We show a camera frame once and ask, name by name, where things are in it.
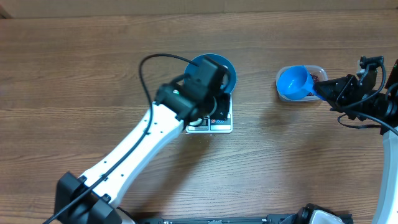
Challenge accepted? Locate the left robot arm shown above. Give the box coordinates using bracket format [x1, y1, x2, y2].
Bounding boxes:
[47, 54, 237, 224]

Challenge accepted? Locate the white digital kitchen scale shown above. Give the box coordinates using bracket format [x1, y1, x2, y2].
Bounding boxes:
[185, 97, 233, 134]

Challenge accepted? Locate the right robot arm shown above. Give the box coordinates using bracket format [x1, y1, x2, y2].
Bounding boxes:
[313, 56, 397, 223]

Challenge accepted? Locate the blue plastic measuring scoop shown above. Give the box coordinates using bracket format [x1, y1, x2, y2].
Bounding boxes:
[276, 65, 323, 100]

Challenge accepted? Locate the clear plastic food container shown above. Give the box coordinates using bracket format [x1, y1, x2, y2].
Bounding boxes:
[275, 65, 328, 103]

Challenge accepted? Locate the blue metal bowl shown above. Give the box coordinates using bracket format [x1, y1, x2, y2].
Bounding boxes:
[192, 54, 237, 94]

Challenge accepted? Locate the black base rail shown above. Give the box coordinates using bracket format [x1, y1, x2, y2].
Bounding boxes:
[136, 214, 297, 224]

